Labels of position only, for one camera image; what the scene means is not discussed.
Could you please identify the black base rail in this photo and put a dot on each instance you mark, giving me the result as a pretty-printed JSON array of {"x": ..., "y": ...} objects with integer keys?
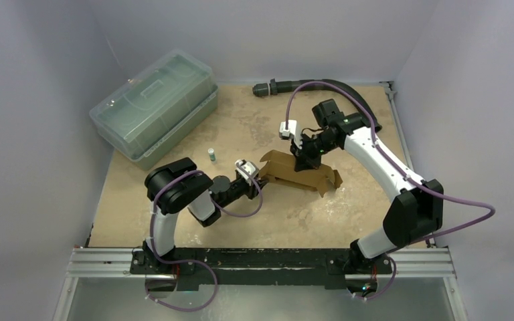
[{"x": 188, "y": 268}]

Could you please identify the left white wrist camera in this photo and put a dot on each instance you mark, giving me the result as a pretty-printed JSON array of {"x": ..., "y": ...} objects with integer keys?
[{"x": 246, "y": 169}]

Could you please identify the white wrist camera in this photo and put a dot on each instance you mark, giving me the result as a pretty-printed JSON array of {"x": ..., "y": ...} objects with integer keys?
[
  {"x": 291, "y": 130},
  {"x": 246, "y": 169}
]

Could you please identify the aluminium frame profile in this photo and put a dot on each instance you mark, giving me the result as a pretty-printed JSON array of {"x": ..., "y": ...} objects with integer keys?
[{"x": 100, "y": 262}]

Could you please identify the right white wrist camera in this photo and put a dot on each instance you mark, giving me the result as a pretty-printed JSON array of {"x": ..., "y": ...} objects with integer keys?
[{"x": 291, "y": 130}]

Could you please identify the clear plastic storage box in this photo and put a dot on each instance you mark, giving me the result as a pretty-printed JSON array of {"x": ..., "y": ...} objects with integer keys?
[{"x": 157, "y": 108}]

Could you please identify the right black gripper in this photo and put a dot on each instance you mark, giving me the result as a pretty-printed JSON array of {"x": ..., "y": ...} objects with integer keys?
[{"x": 304, "y": 150}]

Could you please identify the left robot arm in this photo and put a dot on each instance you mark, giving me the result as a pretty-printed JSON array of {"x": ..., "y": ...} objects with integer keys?
[{"x": 180, "y": 185}]

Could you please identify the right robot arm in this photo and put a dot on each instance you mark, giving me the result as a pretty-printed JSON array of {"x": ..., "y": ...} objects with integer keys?
[{"x": 416, "y": 208}]

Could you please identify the brown cardboard box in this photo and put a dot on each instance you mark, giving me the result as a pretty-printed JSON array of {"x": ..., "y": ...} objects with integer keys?
[{"x": 279, "y": 169}]

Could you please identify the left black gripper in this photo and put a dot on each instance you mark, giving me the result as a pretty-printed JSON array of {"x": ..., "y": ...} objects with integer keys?
[{"x": 251, "y": 190}]

